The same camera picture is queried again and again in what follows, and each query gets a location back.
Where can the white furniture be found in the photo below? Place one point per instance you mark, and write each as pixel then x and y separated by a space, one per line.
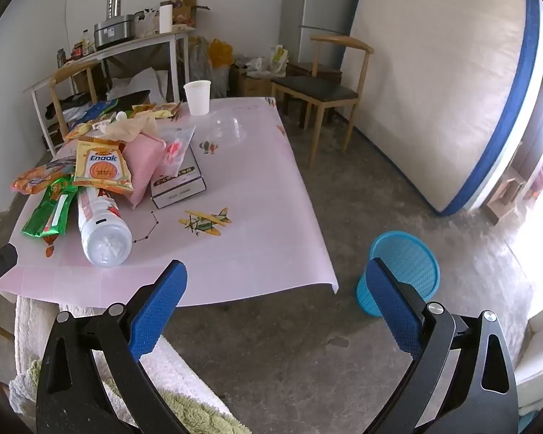
pixel 538 352

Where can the white condiment bottle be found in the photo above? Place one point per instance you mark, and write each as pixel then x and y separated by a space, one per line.
pixel 86 43

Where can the grey plastic bag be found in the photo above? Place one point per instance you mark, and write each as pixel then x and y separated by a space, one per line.
pixel 201 63

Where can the white fluffy blanket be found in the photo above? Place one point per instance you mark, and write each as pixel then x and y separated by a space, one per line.
pixel 185 370

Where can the pink printed tablecloth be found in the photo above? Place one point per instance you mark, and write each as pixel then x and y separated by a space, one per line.
pixel 253 199

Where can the orange dark blue snack packet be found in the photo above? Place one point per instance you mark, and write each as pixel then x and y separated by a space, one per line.
pixel 36 181

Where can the small yellow sachet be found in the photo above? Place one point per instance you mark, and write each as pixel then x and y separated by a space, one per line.
pixel 160 110

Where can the white cloth bag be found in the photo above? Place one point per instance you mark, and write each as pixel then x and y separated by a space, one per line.
pixel 135 82

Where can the wooden chair with curved back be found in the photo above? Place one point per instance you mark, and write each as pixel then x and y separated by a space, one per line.
pixel 74 67

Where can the white paper cup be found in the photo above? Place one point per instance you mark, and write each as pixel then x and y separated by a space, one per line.
pixel 197 99

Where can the white side table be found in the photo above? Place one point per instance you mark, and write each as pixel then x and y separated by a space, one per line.
pixel 117 49

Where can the white bottle with red label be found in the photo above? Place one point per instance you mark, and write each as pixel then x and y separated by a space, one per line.
pixel 102 239

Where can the dark cloth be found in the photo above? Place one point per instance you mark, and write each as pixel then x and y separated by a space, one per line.
pixel 70 101

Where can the silver rice cooker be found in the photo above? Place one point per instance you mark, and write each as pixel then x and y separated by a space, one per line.
pixel 115 31

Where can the white cardboard box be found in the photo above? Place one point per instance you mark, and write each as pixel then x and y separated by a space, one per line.
pixel 181 190

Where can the white plastic bag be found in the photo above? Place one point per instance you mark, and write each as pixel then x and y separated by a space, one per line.
pixel 258 65
pixel 145 22

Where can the wooden shelf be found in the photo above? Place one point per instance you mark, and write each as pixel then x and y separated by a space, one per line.
pixel 507 199

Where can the white paper roll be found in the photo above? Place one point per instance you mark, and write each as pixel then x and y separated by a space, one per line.
pixel 165 18

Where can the brown cardboard box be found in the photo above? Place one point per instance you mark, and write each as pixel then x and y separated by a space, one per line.
pixel 185 11

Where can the clear plastic lid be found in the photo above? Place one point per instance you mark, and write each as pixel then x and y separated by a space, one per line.
pixel 228 129

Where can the yellow plastic bag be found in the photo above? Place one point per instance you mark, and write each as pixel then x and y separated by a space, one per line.
pixel 220 54

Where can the wooden chair with black seat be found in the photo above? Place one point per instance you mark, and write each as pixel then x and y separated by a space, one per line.
pixel 316 90

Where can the dark bottle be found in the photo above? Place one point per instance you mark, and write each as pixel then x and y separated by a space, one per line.
pixel 61 58

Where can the blue plastic mesh wastebasket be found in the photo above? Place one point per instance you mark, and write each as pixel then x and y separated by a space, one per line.
pixel 411 260

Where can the grey refrigerator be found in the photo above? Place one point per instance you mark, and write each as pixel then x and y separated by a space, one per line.
pixel 316 0

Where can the green white bag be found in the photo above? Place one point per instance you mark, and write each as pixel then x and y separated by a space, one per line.
pixel 278 56

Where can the pink packet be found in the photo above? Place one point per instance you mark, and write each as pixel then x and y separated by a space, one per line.
pixel 140 167

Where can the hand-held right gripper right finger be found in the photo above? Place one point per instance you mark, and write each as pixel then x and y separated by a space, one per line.
pixel 396 312

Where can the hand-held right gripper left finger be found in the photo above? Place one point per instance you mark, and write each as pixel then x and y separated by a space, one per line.
pixel 158 312

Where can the blue yellow snack packet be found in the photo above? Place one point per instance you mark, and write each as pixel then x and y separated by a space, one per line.
pixel 92 110

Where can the crumpled beige plastic bag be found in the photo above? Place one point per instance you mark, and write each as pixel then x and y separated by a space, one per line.
pixel 131 129

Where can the white mattress with blue edge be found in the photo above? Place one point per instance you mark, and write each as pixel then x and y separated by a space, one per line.
pixel 434 77

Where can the green towel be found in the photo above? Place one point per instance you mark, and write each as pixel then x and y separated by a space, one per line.
pixel 199 416

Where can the clear plastic bag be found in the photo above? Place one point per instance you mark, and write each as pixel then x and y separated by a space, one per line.
pixel 176 149

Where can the green snack packet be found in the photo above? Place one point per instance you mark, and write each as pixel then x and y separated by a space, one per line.
pixel 45 217

